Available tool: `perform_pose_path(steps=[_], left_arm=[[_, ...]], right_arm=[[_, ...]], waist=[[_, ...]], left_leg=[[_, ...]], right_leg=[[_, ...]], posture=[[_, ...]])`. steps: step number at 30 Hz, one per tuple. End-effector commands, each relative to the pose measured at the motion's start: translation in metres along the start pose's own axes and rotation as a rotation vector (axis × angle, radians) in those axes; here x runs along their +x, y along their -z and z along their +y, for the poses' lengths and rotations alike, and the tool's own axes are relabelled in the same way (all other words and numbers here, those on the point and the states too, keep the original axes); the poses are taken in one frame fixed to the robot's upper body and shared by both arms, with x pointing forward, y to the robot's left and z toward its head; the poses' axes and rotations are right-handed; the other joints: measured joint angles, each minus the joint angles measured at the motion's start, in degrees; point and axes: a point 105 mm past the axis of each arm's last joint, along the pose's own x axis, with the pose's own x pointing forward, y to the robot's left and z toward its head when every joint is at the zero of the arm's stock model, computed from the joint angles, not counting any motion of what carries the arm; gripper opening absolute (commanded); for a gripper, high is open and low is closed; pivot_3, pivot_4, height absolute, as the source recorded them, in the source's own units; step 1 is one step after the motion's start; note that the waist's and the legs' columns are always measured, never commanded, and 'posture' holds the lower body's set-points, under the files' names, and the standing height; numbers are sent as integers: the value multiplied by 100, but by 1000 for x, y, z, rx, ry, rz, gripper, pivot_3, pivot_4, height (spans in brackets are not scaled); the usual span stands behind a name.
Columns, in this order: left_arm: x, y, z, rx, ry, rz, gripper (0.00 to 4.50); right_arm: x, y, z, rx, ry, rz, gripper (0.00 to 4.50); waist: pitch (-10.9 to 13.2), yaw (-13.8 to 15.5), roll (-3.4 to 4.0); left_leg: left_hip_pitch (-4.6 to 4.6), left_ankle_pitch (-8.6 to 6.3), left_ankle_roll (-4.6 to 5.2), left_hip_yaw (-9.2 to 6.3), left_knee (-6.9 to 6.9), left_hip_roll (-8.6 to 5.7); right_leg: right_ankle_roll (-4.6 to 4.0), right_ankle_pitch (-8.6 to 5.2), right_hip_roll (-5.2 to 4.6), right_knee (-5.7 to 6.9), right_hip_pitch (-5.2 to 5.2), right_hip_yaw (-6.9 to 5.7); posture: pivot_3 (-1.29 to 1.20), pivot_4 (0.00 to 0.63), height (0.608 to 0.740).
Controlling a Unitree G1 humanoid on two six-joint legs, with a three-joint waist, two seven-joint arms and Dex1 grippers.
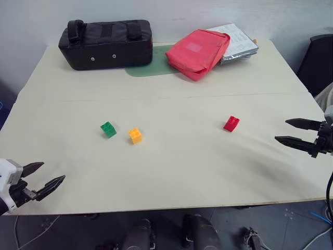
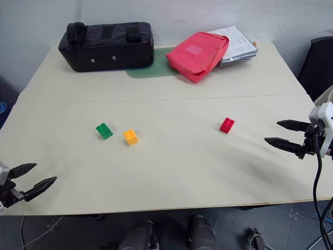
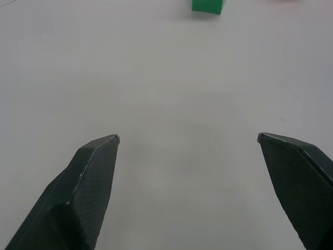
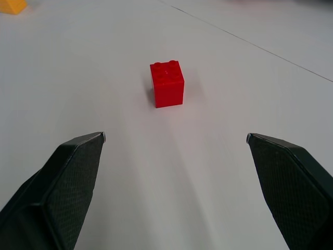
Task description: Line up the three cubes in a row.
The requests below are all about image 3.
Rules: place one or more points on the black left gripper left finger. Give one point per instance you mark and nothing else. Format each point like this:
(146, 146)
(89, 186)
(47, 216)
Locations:
(78, 198)

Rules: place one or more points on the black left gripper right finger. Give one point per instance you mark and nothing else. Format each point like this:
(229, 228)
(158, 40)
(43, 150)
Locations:
(301, 187)

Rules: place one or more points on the green block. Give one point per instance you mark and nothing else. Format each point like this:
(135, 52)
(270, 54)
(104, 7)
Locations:
(207, 5)

